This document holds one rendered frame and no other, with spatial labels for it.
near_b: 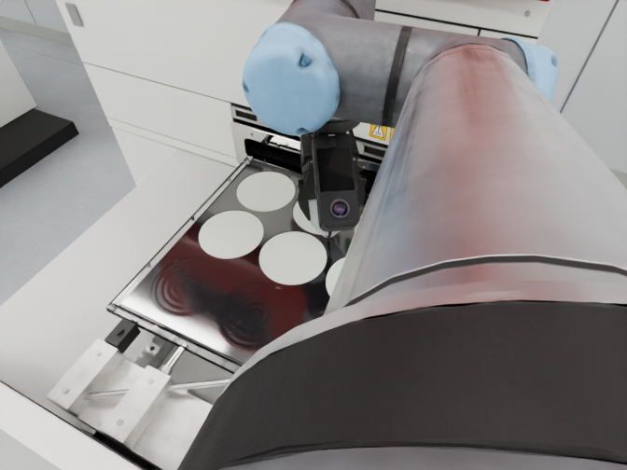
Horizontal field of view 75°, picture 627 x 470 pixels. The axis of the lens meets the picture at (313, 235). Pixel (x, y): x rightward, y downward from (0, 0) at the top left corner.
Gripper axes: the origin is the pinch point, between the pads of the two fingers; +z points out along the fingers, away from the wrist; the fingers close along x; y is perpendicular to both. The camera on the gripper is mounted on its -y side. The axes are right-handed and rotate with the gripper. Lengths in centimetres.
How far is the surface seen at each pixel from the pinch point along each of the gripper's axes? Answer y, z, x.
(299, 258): -2.6, 2.0, 4.6
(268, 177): 16.1, 2.0, 8.7
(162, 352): -12.3, 8.2, 24.8
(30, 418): -24.1, -4.0, 32.5
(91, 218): 101, 92, 95
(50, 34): 297, 87, 171
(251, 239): 2.0, 2.0, 11.7
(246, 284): -6.4, 2.1, 12.4
